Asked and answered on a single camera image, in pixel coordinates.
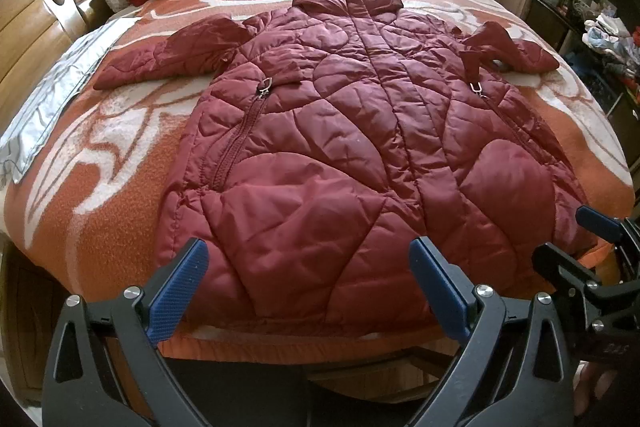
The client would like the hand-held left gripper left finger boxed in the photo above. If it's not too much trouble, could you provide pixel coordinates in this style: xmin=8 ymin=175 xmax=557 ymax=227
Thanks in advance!
xmin=42 ymin=237 xmax=209 ymax=427

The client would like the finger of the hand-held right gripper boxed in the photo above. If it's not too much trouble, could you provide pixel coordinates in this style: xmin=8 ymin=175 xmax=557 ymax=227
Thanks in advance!
xmin=531 ymin=243 xmax=603 ymax=308
xmin=575 ymin=204 xmax=640 ymax=280

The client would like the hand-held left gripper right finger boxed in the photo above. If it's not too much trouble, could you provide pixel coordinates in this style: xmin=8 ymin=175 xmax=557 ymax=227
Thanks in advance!
xmin=409 ymin=236 xmax=584 ymax=427

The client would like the dark red quilted jacket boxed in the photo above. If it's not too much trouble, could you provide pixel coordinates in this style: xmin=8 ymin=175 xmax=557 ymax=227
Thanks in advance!
xmin=94 ymin=0 xmax=601 ymax=339

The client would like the pile of mixed clothes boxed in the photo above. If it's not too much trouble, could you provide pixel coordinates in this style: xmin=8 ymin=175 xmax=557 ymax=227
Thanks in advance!
xmin=581 ymin=9 xmax=640 ymax=90

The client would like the person's right hand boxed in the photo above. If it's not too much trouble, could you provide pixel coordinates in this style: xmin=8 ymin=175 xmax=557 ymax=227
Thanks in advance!
xmin=574 ymin=359 xmax=623 ymax=420

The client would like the orange and white patterned blanket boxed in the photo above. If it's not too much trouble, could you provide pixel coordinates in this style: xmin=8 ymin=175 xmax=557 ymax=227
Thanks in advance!
xmin=0 ymin=0 xmax=636 ymax=360

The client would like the dark low cabinet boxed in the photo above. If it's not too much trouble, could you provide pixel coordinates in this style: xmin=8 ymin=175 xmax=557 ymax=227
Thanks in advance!
xmin=527 ymin=0 xmax=640 ymax=130

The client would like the silver grey cloth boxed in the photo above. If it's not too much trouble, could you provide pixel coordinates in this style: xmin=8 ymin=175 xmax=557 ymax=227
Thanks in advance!
xmin=0 ymin=18 xmax=143 ymax=186

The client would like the wooden headboard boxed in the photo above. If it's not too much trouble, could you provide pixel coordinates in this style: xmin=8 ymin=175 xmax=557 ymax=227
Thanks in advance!
xmin=0 ymin=0 xmax=151 ymax=145

